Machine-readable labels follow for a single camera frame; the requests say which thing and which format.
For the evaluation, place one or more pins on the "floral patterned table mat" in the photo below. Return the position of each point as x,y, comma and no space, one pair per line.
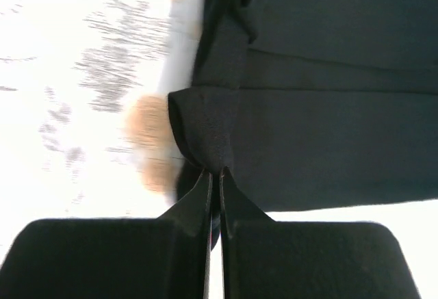
84,97

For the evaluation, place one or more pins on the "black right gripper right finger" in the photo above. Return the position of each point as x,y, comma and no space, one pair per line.
263,258

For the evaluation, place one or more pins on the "black t-shirt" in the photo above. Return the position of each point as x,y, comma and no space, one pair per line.
313,104

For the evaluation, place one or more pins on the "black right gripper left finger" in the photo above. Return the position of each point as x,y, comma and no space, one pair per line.
165,257

